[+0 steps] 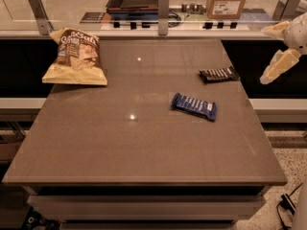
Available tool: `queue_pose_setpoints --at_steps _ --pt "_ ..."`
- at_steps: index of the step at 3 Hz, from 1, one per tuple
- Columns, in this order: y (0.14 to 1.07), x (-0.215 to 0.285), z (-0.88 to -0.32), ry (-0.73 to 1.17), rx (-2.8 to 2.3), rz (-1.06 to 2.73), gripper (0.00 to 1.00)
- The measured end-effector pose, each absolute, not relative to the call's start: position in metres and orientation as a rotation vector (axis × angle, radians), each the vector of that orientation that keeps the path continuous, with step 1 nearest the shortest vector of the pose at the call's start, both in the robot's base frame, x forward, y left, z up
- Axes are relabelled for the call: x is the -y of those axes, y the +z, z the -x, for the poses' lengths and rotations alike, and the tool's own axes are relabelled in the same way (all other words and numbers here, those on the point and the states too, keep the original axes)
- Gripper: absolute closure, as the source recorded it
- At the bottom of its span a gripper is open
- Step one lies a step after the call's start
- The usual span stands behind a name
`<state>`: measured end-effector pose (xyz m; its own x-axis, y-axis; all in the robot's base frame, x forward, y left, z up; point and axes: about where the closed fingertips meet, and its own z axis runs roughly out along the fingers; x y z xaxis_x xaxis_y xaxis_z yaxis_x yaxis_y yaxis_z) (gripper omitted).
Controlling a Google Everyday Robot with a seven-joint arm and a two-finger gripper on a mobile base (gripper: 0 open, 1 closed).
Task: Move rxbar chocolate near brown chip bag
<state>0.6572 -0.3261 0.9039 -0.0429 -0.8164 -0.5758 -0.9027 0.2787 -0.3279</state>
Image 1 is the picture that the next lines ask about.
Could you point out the black chocolate rxbar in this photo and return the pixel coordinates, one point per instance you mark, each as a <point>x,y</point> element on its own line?
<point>219,75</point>

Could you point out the grey metal bracket centre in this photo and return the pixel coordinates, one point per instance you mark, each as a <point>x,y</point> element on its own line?
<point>163,13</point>

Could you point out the grey table drawer unit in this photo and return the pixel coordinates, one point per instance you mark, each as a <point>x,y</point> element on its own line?
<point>190,209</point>

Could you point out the grey metal bracket left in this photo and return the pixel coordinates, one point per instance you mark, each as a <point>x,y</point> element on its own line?
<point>43,23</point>

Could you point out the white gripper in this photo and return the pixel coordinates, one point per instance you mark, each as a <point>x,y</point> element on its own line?
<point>297,34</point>

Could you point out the blue rxbar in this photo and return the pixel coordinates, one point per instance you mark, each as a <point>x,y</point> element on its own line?
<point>195,107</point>

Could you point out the grey metal bracket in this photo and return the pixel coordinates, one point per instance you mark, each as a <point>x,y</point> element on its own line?
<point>43,23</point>
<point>163,13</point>
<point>289,9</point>

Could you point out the brown chip bag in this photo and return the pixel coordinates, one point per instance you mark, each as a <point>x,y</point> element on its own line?
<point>78,60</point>

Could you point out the cardboard box with label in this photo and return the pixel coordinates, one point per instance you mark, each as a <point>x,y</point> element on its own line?
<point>224,9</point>

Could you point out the grey metal bracket right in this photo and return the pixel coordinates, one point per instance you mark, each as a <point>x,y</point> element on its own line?
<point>289,9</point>

